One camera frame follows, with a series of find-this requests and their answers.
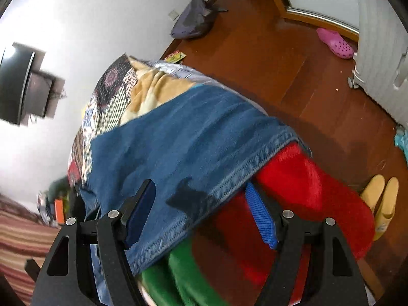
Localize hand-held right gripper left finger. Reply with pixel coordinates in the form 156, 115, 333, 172
32, 178, 157, 306

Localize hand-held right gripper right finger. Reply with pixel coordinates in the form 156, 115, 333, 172
245, 180, 373, 306

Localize blue denim jeans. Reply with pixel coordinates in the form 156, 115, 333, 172
78, 84, 313, 276

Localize red fleece blanket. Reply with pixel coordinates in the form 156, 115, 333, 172
191, 142, 376, 305

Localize green fleece blanket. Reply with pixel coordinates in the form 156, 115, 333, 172
140, 237, 246, 306

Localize orange box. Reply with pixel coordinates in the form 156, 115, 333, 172
54, 199, 66, 224

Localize yellow slipper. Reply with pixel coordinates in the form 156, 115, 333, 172
371, 177, 400, 242
360, 175, 386, 214

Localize red striped cloth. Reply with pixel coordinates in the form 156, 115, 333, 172
0, 194, 62, 297

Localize patchwork printed bedcover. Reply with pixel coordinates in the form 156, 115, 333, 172
68, 54, 208, 187

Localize teal cloth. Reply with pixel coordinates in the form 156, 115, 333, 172
394, 131, 408, 168

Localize colourful printed packet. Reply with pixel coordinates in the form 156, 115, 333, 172
164, 51, 186, 64

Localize pink clog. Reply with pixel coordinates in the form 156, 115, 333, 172
316, 27, 356, 59

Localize white ribbed cabinet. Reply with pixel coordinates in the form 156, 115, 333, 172
347, 0, 408, 126

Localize grey bag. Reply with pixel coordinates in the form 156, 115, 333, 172
170, 0, 228, 40

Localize black wall television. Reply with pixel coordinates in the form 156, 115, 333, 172
0, 42, 37, 126

